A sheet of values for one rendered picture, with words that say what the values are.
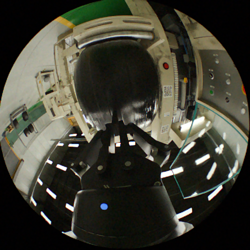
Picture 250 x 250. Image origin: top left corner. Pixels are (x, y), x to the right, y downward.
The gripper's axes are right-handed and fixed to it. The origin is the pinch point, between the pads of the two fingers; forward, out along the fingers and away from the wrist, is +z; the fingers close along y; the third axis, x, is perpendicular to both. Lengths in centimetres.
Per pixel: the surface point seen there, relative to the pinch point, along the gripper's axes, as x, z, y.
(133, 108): 2.3, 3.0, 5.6
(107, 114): 2.2, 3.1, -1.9
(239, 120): -3, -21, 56
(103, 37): 33.9, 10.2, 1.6
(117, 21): 41.0, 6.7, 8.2
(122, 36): 33.1, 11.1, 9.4
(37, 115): 107, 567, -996
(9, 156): -60, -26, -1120
